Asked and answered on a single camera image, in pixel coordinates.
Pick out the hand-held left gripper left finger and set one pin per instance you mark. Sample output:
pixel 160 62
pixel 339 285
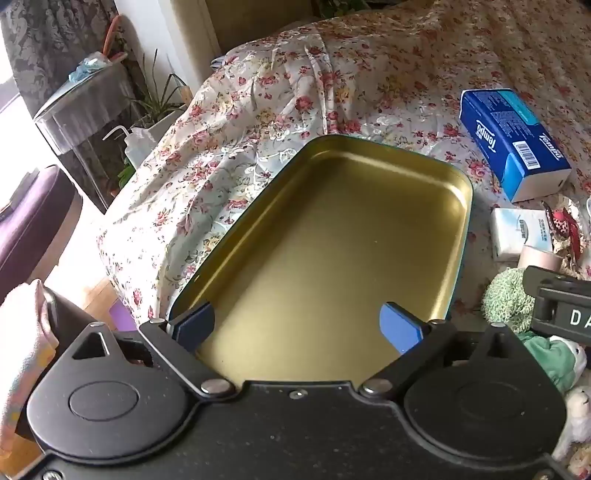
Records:
pixel 196 323

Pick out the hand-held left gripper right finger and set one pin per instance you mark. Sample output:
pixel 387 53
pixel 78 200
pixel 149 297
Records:
pixel 399 330

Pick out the green fuzzy ball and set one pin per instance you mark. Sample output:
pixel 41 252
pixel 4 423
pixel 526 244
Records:
pixel 508 300

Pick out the teal tin tray gold inside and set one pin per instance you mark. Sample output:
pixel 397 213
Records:
pixel 332 258

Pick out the mint green cloth toy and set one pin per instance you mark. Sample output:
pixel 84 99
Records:
pixel 551 360

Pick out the crinkled foil wrapper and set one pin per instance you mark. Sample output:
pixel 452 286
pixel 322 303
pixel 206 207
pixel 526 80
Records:
pixel 577 258

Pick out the pink tape roll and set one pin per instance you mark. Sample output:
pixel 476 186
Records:
pixel 540 259

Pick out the red spotted trinket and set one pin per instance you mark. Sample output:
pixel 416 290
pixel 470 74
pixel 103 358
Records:
pixel 565 224

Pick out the white tissue pack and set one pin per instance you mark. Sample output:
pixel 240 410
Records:
pixel 517 230

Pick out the white plush toy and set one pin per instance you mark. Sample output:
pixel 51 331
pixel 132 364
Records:
pixel 575 424

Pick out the pink towel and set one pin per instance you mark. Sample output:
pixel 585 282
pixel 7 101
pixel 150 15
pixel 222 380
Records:
pixel 23 341

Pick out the blue tissue pack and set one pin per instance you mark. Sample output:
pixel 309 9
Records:
pixel 512 138

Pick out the white squeeze bottle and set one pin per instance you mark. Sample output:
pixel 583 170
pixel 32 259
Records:
pixel 138 147

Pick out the purple stool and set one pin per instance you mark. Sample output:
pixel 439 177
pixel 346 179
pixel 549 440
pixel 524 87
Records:
pixel 32 221

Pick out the white planter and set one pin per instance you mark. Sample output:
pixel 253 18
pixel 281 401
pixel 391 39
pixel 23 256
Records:
pixel 159 122

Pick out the green potted plant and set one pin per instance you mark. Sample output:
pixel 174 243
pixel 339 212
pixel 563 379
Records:
pixel 157 92

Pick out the glass side table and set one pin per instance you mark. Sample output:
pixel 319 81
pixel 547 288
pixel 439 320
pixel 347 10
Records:
pixel 78 120

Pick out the floral bedsheet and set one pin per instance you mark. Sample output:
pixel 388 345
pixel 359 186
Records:
pixel 369 69

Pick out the blue plastic bag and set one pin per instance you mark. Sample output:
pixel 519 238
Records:
pixel 92 68

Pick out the beige wooden headboard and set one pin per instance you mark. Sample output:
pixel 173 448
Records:
pixel 258 18

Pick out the grey patterned curtain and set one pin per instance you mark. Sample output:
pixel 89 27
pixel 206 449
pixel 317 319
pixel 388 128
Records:
pixel 51 32

